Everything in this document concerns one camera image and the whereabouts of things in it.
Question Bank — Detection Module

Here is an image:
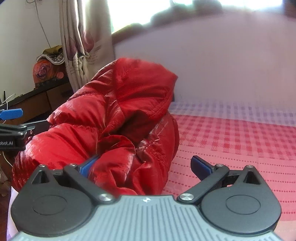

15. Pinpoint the red puffer jacket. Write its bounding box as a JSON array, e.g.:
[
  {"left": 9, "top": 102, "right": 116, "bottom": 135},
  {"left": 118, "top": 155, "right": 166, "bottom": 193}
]
[{"left": 12, "top": 58, "right": 179, "bottom": 196}]

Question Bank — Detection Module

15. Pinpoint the dark wooden side cabinet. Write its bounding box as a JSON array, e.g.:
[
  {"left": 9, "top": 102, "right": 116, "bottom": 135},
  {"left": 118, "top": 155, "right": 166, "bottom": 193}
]
[{"left": 0, "top": 77, "right": 75, "bottom": 172}]

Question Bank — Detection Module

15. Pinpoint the pink checked bed sheet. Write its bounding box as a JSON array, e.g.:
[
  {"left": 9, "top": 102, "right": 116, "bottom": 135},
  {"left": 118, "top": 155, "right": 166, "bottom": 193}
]
[{"left": 5, "top": 99, "right": 296, "bottom": 241}]

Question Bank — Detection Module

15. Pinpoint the floral bundle on cabinet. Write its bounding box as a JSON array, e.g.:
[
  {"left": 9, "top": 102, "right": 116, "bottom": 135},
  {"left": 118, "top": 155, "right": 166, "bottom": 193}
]
[{"left": 33, "top": 45, "right": 67, "bottom": 88}]

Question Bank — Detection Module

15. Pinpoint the beige floral curtain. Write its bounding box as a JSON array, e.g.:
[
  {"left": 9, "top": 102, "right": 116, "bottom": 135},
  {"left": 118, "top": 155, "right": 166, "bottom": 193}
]
[{"left": 59, "top": 0, "right": 115, "bottom": 92}]

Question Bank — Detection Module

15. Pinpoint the brown framed window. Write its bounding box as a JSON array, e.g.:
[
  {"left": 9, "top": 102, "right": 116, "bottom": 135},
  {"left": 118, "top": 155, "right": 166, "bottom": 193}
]
[{"left": 112, "top": 1, "right": 295, "bottom": 47}]

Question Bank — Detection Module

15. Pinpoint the hanging wall cord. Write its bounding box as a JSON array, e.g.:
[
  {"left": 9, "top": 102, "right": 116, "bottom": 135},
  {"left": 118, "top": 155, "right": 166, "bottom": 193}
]
[{"left": 25, "top": 0, "right": 53, "bottom": 49}]

